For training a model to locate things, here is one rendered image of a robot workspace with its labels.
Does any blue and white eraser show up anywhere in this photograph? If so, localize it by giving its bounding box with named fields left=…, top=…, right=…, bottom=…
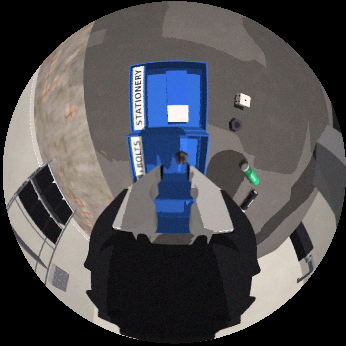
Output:
left=166, top=71, right=188, bottom=122

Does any green aa battery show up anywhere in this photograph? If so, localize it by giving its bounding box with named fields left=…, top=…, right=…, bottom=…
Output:
left=241, top=163, right=259, bottom=185

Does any white die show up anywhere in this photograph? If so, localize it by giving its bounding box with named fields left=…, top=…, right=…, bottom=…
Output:
left=235, top=93, right=250, bottom=107

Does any blue bin rack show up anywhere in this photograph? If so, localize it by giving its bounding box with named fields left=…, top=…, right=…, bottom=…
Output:
left=127, top=61, right=210, bottom=234

